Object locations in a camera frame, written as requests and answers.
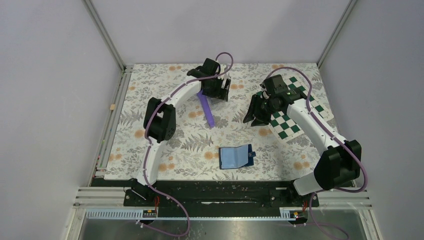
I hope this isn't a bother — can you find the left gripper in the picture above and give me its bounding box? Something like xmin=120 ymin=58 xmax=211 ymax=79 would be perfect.
xmin=202 ymin=75 xmax=230 ymax=102

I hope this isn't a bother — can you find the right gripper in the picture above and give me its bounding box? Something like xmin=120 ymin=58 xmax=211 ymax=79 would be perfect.
xmin=242 ymin=93 xmax=281 ymax=127

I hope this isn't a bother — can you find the purple plastic handle tool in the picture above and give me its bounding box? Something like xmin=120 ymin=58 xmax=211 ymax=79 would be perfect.
xmin=197 ymin=90 xmax=215 ymax=128

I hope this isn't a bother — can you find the navy blue card holder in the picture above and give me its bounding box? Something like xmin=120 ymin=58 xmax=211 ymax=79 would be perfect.
xmin=218 ymin=144 xmax=256 ymax=170

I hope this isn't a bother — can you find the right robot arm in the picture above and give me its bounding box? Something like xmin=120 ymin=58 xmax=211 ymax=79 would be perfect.
xmin=243 ymin=74 xmax=362 ymax=206

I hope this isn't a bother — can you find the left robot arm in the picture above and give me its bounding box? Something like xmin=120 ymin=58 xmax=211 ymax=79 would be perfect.
xmin=135 ymin=58 xmax=231 ymax=206

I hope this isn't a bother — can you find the green white checkerboard mat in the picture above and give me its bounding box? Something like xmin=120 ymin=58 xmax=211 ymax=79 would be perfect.
xmin=255 ymin=75 xmax=332 ymax=144

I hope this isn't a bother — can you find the floral patterned table mat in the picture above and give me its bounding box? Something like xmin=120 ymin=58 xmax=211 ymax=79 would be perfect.
xmin=104 ymin=63 xmax=336 ymax=181

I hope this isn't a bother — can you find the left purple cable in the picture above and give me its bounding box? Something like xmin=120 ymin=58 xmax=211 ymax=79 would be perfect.
xmin=135 ymin=51 xmax=234 ymax=238

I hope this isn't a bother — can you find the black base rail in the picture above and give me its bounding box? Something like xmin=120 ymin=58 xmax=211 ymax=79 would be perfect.
xmin=91 ymin=178 xmax=322 ymax=219

